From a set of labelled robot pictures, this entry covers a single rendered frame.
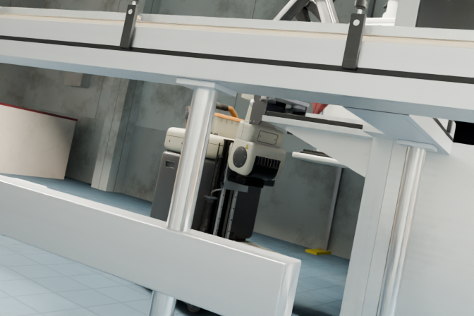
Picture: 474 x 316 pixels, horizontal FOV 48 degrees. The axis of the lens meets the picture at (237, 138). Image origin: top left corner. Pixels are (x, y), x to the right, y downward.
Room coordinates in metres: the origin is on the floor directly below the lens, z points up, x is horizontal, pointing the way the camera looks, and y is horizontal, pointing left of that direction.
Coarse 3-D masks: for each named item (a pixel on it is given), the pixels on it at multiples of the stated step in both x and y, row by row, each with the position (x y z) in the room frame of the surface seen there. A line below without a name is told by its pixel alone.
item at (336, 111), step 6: (366, 18) 2.77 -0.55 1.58; (372, 18) 2.75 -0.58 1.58; (378, 18) 2.73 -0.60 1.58; (384, 18) 2.71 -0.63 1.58; (390, 18) 2.69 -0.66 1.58; (366, 24) 2.75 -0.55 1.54; (372, 24) 2.73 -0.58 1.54; (378, 24) 2.71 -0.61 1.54; (384, 24) 2.69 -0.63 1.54; (390, 24) 2.67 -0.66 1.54; (330, 108) 2.82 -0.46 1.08; (336, 108) 2.80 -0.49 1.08; (342, 108) 2.78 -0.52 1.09; (324, 114) 2.84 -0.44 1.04; (330, 114) 2.82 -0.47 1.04; (336, 114) 2.79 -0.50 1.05; (342, 114) 2.77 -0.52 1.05; (348, 114) 2.75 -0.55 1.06; (318, 150) 2.84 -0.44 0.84
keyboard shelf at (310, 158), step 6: (294, 156) 2.66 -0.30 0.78; (300, 156) 2.63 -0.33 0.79; (306, 156) 2.61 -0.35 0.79; (312, 156) 2.59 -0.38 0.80; (318, 156) 2.58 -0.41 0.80; (318, 162) 2.63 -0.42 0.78; (324, 162) 2.55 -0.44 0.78; (330, 162) 2.53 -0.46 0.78; (336, 162) 2.51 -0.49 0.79; (348, 168) 2.57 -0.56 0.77
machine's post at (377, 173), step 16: (400, 0) 1.64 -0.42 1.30; (416, 0) 1.62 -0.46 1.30; (400, 16) 1.64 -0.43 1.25; (416, 16) 1.62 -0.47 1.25; (384, 144) 1.63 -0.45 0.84; (384, 160) 1.62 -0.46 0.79; (368, 176) 1.64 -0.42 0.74; (384, 176) 1.62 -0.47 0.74; (368, 192) 1.64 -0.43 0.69; (368, 208) 1.63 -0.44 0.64; (368, 224) 1.63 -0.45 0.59; (368, 240) 1.63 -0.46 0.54; (352, 256) 1.64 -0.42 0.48; (368, 256) 1.62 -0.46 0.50; (352, 272) 1.64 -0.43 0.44; (368, 272) 1.62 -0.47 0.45; (352, 288) 1.64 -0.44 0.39; (352, 304) 1.63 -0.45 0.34
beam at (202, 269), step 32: (0, 192) 1.25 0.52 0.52; (32, 192) 1.20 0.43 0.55; (0, 224) 1.23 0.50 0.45; (32, 224) 1.19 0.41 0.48; (64, 224) 1.14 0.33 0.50; (96, 224) 1.10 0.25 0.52; (128, 224) 1.06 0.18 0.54; (160, 224) 1.06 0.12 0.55; (64, 256) 1.13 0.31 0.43; (96, 256) 1.09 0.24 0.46; (128, 256) 1.05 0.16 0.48; (160, 256) 1.02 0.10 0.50; (192, 256) 0.98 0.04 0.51; (224, 256) 0.95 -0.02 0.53; (256, 256) 0.92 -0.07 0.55; (160, 288) 1.01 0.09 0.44; (192, 288) 0.98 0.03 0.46; (224, 288) 0.95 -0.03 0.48; (256, 288) 0.92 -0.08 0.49; (288, 288) 0.93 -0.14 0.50
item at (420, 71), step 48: (0, 48) 1.27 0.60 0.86; (48, 48) 1.19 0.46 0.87; (96, 48) 1.12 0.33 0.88; (144, 48) 1.06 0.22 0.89; (192, 48) 1.00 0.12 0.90; (240, 48) 0.95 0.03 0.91; (288, 48) 0.91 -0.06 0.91; (336, 48) 0.87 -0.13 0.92; (384, 48) 0.83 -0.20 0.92; (432, 48) 0.79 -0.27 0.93; (288, 96) 0.99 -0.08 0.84; (336, 96) 0.88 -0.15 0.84; (384, 96) 0.82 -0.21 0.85; (432, 96) 0.79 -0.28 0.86
